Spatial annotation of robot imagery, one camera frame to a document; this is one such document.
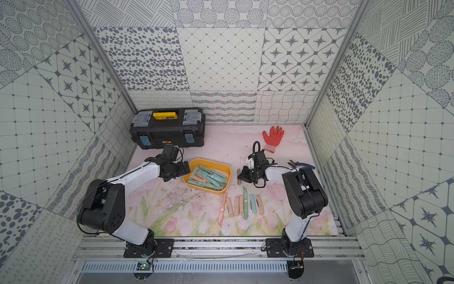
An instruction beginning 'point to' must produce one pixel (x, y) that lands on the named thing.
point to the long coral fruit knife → (220, 216)
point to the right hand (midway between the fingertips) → (240, 179)
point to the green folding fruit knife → (245, 203)
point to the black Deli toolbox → (156, 128)
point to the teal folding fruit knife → (253, 203)
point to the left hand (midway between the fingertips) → (187, 171)
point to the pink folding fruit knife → (230, 207)
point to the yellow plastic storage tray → (196, 162)
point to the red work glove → (273, 139)
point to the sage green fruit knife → (239, 181)
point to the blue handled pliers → (294, 164)
